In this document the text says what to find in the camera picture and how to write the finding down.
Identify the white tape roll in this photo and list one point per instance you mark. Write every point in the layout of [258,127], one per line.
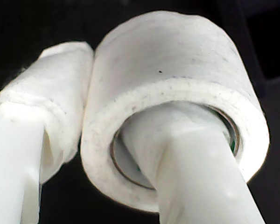
[165,46]

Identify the black tray with wells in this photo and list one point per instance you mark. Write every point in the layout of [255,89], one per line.
[252,46]

